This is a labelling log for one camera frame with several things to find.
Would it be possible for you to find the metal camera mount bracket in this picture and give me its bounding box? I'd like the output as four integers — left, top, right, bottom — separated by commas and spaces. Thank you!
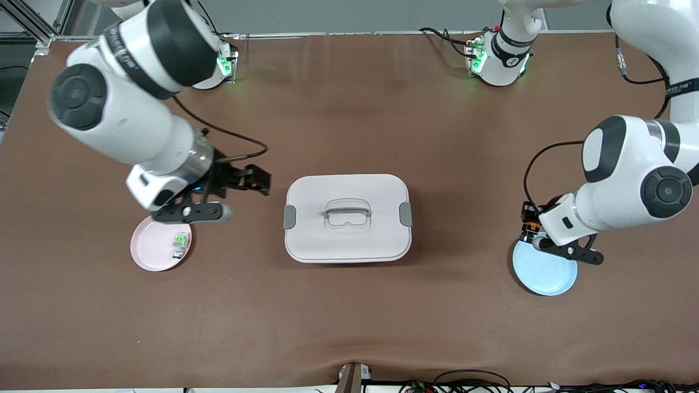
335, 362, 373, 393

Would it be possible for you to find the black cable bundle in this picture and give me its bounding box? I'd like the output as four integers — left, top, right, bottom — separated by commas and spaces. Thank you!
399, 369, 699, 393

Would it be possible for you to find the green white push-button switch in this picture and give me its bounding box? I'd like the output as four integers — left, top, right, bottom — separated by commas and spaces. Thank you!
171, 231, 190, 260

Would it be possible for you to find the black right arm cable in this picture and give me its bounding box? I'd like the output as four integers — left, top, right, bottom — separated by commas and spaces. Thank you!
172, 96, 269, 162

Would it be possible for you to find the pink round plate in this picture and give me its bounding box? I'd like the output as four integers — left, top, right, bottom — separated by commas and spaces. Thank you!
130, 216, 193, 272

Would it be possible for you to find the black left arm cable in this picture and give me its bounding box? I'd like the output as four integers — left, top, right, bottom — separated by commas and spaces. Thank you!
523, 141, 585, 211

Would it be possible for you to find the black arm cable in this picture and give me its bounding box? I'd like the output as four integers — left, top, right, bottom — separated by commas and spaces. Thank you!
523, 141, 585, 211
172, 96, 269, 162

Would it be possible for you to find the aluminium frame profile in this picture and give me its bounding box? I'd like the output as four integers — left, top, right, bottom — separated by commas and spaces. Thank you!
0, 0, 74, 50

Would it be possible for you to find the light blue round plate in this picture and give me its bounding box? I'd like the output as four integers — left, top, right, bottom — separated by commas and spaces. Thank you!
512, 237, 578, 297

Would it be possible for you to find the white lidded storage box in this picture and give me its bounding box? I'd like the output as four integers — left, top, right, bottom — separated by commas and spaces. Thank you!
283, 174, 414, 264

